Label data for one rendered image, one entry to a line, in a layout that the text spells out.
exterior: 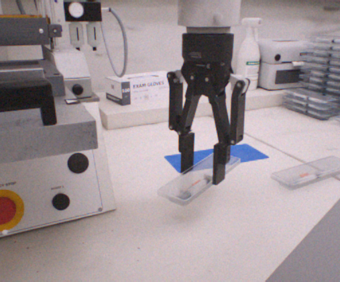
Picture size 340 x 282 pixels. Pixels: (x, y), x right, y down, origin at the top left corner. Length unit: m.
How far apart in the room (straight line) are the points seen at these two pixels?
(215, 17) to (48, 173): 0.34
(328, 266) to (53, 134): 0.25
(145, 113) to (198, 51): 0.55
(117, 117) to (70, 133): 0.67
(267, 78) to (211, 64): 0.81
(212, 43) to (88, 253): 0.34
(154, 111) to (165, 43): 0.41
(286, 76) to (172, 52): 0.44
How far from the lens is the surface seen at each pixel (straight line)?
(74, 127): 0.33
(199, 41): 0.48
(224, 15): 0.48
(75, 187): 0.57
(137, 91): 1.08
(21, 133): 0.32
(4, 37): 0.66
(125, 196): 0.63
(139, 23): 1.31
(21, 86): 0.31
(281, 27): 1.67
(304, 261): 0.29
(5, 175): 0.57
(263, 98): 1.24
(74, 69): 0.60
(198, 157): 0.79
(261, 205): 0.62
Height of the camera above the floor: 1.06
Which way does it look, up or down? 21 degrees down
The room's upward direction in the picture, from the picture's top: straight up
